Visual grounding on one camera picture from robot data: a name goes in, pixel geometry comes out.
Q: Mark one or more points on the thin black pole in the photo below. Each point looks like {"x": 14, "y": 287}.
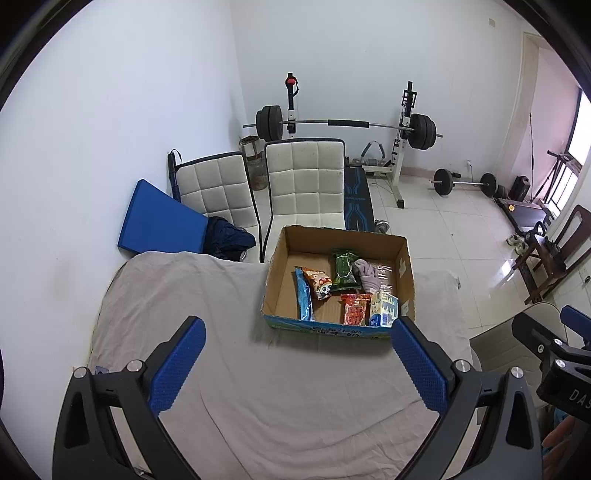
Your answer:
{"x": 532, "y": 152}

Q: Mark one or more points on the grey exercise machine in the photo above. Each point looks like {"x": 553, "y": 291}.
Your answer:
{"x": 375, "y": 159}

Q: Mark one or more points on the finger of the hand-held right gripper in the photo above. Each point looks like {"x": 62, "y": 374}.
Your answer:
{"x": 575, "y": 318}
{"x": 531, "y": 334}

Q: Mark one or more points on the green snack packet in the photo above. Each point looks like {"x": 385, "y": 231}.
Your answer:
{"x": 345, "y": 272}

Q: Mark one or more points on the long barbell with black plates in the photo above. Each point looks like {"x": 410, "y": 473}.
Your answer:
{"x": 348, "y": 123}

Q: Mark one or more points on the red snack packet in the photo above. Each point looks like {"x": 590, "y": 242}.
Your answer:
{"x": 355, "y": 310}

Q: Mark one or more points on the blue foam mat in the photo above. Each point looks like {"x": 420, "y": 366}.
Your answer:
{"x": 157, "y": 217}

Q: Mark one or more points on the black blue weight bench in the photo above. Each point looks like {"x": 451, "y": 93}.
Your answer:
{"x": 358, "y": 198}

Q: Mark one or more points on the short barbell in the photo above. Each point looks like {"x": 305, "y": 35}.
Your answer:
{"x": 464, "y": 183}

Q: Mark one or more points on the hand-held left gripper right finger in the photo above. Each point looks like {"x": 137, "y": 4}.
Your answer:
{"x": 420, "y": 364}

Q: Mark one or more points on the black speaker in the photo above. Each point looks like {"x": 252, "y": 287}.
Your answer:
{"x": 521, "y": 189}

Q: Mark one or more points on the dark wooden chair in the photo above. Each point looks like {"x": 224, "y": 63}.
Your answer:
{"x": 577, "y": 226}

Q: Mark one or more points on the orange panda snack packet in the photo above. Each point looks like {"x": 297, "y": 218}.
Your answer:
{"x": 319, "y": 282}

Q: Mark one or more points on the dark blue jacket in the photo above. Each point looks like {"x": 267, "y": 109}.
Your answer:
{"x": 226, "y": 240}

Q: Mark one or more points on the cardboard box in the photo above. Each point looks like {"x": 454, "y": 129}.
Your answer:
{"x": 281, "y": 272}

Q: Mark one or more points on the white padded chair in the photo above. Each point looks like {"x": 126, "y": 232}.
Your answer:
{"x": 304, "y": 180}
{"x": 212, "y": 184}

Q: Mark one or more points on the white shoe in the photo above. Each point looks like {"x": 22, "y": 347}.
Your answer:
{"x": 521, "y": 247}
{"x": 512, "y": 239}

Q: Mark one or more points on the small white blue carton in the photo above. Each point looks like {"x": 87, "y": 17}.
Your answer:
{"x": 383, "y": 309}

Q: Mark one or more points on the chrome dumbbell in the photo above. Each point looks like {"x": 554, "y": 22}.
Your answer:
{"x": 382, "y": 226}

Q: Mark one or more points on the grey sock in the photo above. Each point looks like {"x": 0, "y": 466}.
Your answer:
{"x": 367, "y": 274}

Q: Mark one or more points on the grey table sheet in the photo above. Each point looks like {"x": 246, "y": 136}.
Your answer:
{"x": 277, "y": 392}

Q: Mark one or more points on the white squat rack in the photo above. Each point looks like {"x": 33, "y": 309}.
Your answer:
{"x": 400, "y": 161}

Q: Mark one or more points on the black treadmill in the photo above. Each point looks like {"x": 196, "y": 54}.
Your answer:
{"x": 526, "y": 212}

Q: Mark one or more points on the blue snack packet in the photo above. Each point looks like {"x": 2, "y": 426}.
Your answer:
{"x": 304, "y": 295}

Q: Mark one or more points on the window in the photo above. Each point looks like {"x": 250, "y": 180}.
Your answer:
{"x": 582, "y": 129}

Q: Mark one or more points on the black blue pole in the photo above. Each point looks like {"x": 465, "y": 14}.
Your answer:
{"x": 173, "y": 170}

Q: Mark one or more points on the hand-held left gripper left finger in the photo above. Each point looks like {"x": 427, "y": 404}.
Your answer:
{"x": 178, "y": 364}

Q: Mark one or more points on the person's right hand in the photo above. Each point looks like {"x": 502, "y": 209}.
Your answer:
{"x": 558, "y": 434}

